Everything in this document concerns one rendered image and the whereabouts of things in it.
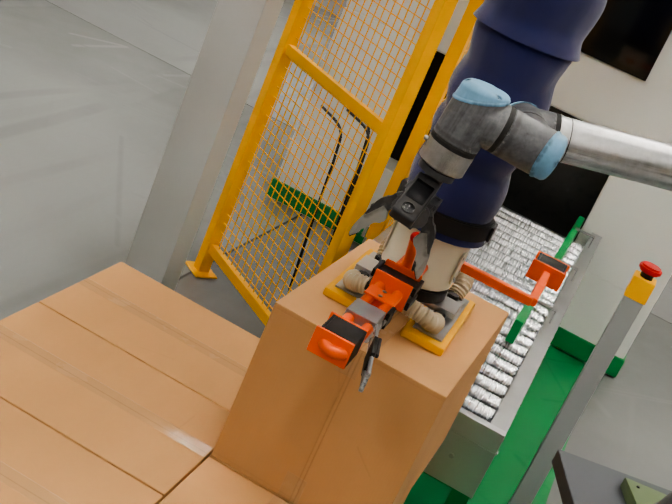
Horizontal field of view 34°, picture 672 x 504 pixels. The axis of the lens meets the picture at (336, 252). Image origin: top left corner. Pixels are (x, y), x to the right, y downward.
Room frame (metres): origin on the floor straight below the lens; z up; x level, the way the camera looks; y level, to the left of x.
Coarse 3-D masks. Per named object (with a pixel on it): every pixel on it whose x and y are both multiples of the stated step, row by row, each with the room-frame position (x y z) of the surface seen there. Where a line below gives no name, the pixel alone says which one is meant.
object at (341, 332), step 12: (324, 324) 1.71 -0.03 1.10; (336, 324) 1.73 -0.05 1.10; (348, 324) 1.75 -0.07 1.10; (312, 336) 1.70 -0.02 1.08; (324, 336) 1.69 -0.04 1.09; (336, 336) 1.69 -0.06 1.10; (348, 336) 1.71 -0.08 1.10; (360, 336) 1.73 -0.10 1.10; (312, 348) 1.70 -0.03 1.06; (348, 348) 1.68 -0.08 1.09; (336, 360) 1.69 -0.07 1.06; (348, 360) 1.69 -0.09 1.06
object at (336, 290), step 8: (376, 256) 2.40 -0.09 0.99; (352, 264) 2.37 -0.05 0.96; (344, 272) 2.30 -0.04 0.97; (360, 272) 2.26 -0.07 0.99; (336, 280) 2.24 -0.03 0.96; (328, 288) 2.18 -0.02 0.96; (336, 288) 2.20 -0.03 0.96; (344, 288) 2.20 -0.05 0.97; (328, 296) 2.18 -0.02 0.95; (336, 296) 2.17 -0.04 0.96; (344, 296) 2.17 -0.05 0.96; (352, 296) 2.19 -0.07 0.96; (360, 296) 2.20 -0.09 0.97; (344, 304) 2.17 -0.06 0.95
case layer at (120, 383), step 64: (0, 320) 2.22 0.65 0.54; (64, 320) 2.33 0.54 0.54; (128, 320) 2.46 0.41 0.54; (192, 320) 2.60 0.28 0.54; (0, 384) 1.98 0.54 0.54; (64, 384) 2.08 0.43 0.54; (128, 384) 2.18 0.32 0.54; (192, 384) 2.30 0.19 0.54; (0, 448) 1.78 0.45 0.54; (64, 448) 1.86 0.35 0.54; (128, 448) 1.95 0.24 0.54; (192, 448) 2.05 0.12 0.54
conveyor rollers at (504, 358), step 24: (504, 216) 4.73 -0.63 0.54; (504, 240) 4.37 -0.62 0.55; (528, 240) 4.52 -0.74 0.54; (552, 240) 4.68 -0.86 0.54; (480, 264) 4.01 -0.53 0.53; (504, 264) 4.09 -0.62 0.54; (528, 264) 4.24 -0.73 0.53; (480, 288) 3.74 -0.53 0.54; (528, 288) 3.97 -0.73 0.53; (504, 336) 3.43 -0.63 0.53; (528, 336) 3.51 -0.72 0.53; (504, 360) 3.19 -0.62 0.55; (480, 384) 2.99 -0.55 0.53; (504, 384) 3.07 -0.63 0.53; (480, 408) 2.81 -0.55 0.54
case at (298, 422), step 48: (288, 336) 2.04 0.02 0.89; (384, 336) 2.11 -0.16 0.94; (480, 336) 2.32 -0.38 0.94; (288, 384) 2.03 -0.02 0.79; (336, 384) 2.01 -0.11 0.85; (384, 384) 1.99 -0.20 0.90; (432, 384) 1.99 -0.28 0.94; (240, 432) 2.04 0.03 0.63; (288, 432) 2.02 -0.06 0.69; (336, 432) 2.00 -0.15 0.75; (384, 432) 1.98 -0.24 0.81; (432, 432) 2.04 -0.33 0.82; (288, 480) 2.01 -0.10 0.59; (336, 480) 1.99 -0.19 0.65; (384, 480) 1.97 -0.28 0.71
